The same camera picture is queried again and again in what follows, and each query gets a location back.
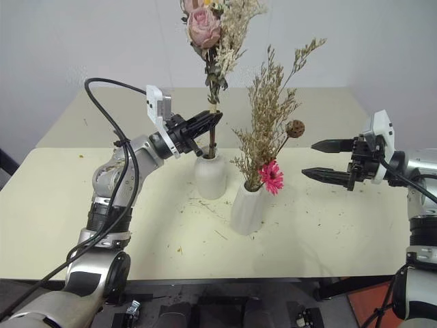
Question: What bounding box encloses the small metal clamp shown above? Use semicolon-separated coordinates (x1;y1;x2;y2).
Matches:
125;300;142;317
294;308;320;328

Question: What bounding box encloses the black table frame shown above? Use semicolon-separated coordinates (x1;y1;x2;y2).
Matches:
313;275;401;302

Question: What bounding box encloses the black chair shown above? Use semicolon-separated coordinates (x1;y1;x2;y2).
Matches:
0;148;20;187

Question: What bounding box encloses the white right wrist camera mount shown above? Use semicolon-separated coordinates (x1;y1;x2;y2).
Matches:
361;109;397;186

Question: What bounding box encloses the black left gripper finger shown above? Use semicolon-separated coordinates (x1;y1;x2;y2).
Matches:
186;110;224;128
190;118;223;142

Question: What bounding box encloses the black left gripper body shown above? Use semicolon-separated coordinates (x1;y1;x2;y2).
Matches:
165;113;203;158

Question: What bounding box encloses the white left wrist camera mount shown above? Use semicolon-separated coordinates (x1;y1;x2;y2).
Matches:
145;84;182;160

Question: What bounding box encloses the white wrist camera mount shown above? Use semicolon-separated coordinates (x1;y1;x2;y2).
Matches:
361;109;397;186
145;84;182;160

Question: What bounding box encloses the round white vase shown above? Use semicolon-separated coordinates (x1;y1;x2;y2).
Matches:
193;152;228;201

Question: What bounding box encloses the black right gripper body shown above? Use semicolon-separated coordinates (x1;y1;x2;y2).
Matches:
347;135;384;192

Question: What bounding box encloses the dried bouquet with magenta gerbera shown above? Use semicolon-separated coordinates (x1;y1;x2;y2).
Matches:
229;37;328;197

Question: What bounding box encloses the ribbed white vase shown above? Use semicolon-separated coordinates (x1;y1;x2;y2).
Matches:
229;180;266;236

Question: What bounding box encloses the dried pink rose bouquet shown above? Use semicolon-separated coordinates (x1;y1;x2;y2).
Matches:
179;0;269;160

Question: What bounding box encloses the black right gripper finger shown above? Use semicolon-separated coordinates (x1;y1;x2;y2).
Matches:
311;137;356;154
300;167;353;187

